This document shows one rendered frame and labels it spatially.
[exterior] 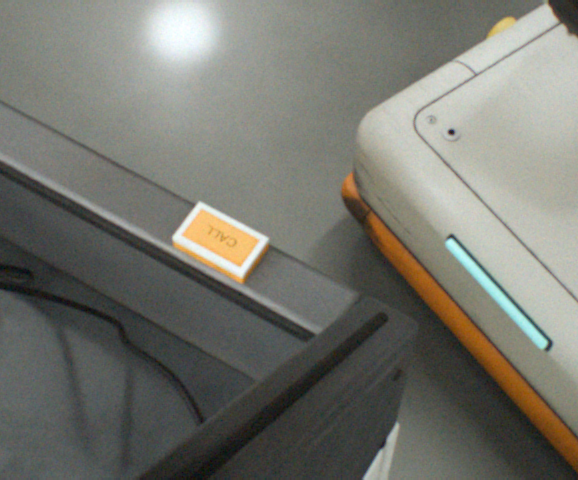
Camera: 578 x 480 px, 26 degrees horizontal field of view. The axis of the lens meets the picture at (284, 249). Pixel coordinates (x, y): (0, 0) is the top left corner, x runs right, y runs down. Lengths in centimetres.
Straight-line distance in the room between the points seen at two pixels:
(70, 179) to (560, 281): 87
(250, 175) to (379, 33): 35
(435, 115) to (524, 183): 15
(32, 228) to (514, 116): 92
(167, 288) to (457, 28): 136
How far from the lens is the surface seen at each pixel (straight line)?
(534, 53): 173
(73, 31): 211
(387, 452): 90
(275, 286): 75
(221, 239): 75
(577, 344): 152
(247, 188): 190
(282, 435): 56
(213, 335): 83
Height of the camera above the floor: 161
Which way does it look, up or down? 61 degrees down
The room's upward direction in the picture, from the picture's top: 1 degrees clockwise
